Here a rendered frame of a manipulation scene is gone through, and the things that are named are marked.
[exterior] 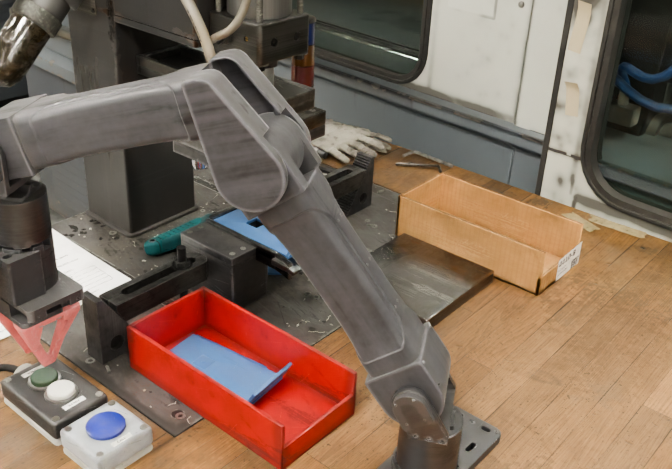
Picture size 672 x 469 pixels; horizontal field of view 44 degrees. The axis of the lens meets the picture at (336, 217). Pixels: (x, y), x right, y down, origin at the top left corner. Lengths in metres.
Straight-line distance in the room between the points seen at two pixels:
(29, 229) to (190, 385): 0.25
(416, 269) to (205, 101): 0.58
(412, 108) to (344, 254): 0.97
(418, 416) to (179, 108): 0.35
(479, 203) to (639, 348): 0.36
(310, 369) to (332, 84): 0.99
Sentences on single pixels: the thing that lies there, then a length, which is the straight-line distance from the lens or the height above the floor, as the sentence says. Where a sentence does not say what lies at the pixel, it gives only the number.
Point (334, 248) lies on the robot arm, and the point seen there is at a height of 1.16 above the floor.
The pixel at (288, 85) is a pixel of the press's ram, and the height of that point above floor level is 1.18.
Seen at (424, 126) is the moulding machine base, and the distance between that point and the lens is 1.70.
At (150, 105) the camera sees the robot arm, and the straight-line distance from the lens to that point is 0.73.
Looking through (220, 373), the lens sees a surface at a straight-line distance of 1.00.
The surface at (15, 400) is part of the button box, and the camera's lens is 0.99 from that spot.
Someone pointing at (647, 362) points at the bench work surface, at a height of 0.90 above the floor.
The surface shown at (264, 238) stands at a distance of 1.11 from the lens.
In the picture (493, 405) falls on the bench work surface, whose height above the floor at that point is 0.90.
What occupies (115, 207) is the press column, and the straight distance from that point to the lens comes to 1.31.
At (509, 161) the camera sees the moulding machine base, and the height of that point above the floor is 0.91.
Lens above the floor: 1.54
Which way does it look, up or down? 28 degrees down
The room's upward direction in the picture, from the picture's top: 3 degrees clockwise
